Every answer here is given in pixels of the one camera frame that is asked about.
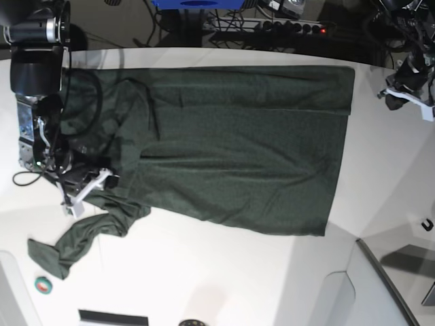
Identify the small black round object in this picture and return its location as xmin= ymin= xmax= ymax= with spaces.
xmin=179 ymin=319 xmax=206 ymax=326

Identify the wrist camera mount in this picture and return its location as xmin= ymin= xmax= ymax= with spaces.
xmin=421 ymin=105 xmax=435 ymax=122
xmin=62 ymin=202 xmax=85 ymax=219

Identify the blue plastic bin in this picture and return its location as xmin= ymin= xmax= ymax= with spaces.
xmin=152 ymin=0 xmax=244 ymax=10

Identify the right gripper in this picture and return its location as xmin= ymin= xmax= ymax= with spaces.
xmin=44 ymin=152 xmax=120 ymax=207

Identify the dark green t-shirt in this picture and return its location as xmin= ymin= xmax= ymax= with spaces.
xmin=27 ymin=66 xmax=355 ymax=279

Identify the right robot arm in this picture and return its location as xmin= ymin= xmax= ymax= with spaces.
xmin=1 ymin=1 xmax=117 ymax=217

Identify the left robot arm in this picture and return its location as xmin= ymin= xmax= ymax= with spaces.
xmin=362 ymin=1 xmax=434 ymax=122

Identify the grey power strip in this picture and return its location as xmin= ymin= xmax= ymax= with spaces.
xmin=203 ymin=17 xmax=328 ymax=35

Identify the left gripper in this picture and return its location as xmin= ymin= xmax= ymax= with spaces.
xmin=383 ymin=56 xmax=434 ymax=111

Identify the green red tape roll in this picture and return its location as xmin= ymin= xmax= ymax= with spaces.
xmin=34 ymin=276 xmax=53 ymax=295

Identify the black U-shaped hook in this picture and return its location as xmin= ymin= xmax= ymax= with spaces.
xmin=421 ymin=219 xmax=434 ymax=232

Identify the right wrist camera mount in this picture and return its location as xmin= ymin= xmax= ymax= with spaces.
xmin=62 ymin=202 xmax=85 ymax=219

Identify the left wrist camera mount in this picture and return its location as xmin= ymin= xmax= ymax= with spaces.
xmin=421 ymin=105 xmax=435 ymax=122

